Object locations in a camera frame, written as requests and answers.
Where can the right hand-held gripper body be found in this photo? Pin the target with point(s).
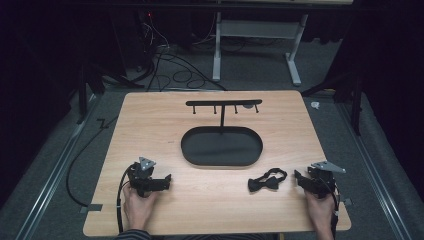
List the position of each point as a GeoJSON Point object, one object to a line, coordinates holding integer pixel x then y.
{"type": "Point", "coordinates": [321, 181]}

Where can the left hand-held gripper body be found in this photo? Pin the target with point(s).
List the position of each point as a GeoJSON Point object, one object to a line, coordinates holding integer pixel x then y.
{"type": "Point", "coordinates": [141, 175]}

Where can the person's right hand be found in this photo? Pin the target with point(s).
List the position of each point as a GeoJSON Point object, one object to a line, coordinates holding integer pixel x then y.
{"type": "Point", "coordinates": [320, 211]}

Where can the person's left hand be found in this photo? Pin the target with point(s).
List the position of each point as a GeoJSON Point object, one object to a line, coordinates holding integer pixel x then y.
{"type": "Point", "coordinates": [138, 208]}

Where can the black hook rack with tray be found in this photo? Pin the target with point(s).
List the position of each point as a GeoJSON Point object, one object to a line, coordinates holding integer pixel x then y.
{"type": "Point", "coordinates": [221, 146]}

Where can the white desk frame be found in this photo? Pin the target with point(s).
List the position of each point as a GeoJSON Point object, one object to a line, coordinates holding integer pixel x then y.
{"type": "Point", "coordinates": [256, 28]}

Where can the metal floor rail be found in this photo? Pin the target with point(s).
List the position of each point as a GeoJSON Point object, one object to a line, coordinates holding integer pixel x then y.
{"type": "Point", "coordinates": [53, 170]}
{"type": "Point", "coordinates": [376, 173]}

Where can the white paper scrap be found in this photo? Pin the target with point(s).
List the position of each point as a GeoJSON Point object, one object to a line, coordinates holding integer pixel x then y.
{"type": "Point", "coordinates": [315, 105]}

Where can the grey tape strip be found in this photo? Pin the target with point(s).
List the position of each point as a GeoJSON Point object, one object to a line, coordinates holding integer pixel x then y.
{"type": "Point", "coordinates": [90, 208]}

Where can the black stand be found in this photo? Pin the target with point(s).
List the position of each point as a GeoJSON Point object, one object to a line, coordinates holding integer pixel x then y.
{"type": "Point", "coordinates": [356, 100]}
{"type": "Point", "coordinates": [83, 93]}

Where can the small grey tape piece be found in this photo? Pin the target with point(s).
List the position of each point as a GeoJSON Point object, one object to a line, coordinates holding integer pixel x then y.
{"type": "Point", "coordinates": [347, 201]}

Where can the black bow tie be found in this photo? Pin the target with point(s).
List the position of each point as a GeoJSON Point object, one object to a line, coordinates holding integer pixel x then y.
{"type": "Point", "coordinates": [266, 181]}

